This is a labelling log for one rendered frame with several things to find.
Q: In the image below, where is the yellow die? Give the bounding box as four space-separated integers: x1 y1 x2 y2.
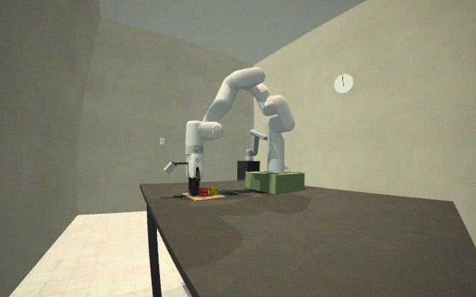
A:
209 187 218 195

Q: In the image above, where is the tan flat mat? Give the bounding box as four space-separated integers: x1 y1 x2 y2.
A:
183 191 226 201

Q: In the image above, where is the red die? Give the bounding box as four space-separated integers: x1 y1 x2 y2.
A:
199 187 208 196

